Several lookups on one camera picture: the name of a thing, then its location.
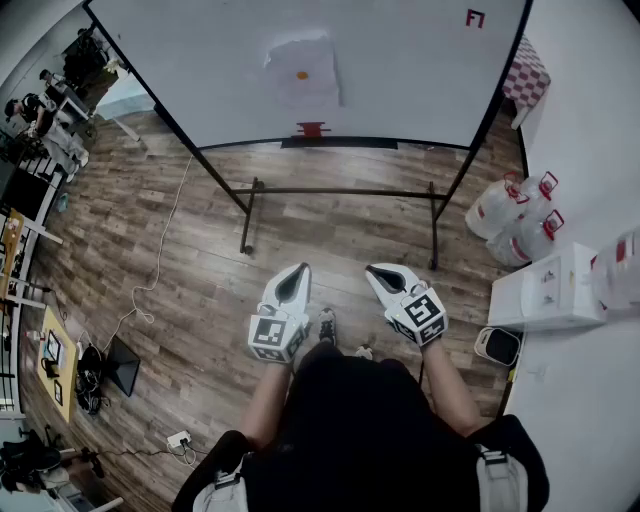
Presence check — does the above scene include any white floor cable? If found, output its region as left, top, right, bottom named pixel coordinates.
left=102, top=154, right=194, bottom=351

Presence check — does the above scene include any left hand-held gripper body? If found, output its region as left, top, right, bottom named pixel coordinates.
left=248, top=299, right=312, bottom=365

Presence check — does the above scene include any person's black top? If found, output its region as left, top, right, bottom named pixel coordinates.
left=172, top=342, right=551, bottom=512

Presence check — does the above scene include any grey shoulder strap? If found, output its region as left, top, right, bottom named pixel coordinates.
left=192, top=449, right=250, bottom=512
left=474, top=444, right=531, bottom=512

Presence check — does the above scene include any small white space heater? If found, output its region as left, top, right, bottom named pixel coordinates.
left=473, top=327, right=523, bottom=368

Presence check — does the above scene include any red whiteboard eraser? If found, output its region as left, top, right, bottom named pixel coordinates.
left=290, top=121, right=332, bottom=139

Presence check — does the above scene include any red checkered cloth table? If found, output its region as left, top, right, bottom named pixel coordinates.
left=501, top=33, right=552, bottom=131

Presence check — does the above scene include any black office chair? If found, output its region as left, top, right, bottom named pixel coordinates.
left=0, top=428, right=64, bottom=494

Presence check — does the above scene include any person's left forearm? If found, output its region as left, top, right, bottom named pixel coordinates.
left=238, top=358, right=296, bottom=450

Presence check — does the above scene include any yellow wooden table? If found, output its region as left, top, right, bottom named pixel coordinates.
left=37, top=305, right=79, bottom=425

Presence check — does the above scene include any grey right shoulder strap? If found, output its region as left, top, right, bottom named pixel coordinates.
left=474, top=444, right=531, bottom=512

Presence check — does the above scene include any clear jug on dispenser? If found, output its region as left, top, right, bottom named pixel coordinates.
left=589, top=227, right=640, bottom=311

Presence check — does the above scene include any white water dispenser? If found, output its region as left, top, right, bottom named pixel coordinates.
left=487, top=242, right=609, bottom=331

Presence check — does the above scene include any white whiteboard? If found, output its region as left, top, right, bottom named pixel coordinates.
left=82, top=0, right=535, bottom=151

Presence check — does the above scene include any person's right forearm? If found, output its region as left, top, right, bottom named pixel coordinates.
left=418, top=335, right=485, bottom=439

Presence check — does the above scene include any grey left shoulder strap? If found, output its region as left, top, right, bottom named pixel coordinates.
left=192, top=449, right=250, bottom=512

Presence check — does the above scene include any person's left shoe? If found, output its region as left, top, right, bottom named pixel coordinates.
left=318, top=307, right=337, bottom=346

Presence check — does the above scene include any white metal rack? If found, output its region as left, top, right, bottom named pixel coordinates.
left=0, top=149, right=66, bottom=416

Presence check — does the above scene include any black cable bundle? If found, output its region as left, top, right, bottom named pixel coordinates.
left=74, top=344, right=106, bottom=416

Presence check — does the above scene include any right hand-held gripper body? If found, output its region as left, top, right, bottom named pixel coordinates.
left=384, top=280, right=448, bottom=346

